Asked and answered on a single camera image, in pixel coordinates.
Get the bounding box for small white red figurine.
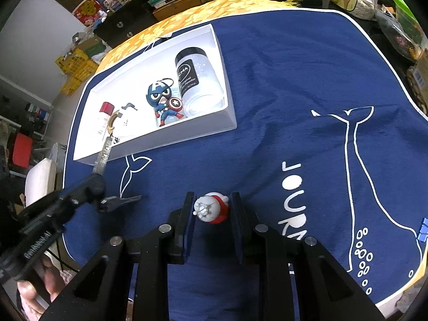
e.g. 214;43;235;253
193;192;229;224

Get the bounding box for Captain America figure keychain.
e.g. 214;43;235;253
146;78;184;127

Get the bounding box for grey bottle black cap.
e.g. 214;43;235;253
175;47;224;117

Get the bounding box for person's left hand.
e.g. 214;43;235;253
17;254;77;320

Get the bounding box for navy whale print table mat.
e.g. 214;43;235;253
64;9;427;308

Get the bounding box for yellow plastic crates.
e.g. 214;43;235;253
55;48;99;96

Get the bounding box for white shallow cardboard box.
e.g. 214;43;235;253
72;24;237;165

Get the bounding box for yellow floral tablecloth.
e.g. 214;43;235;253
97;0;302;72

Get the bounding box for blue binder clip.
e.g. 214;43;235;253
417;217;428;243

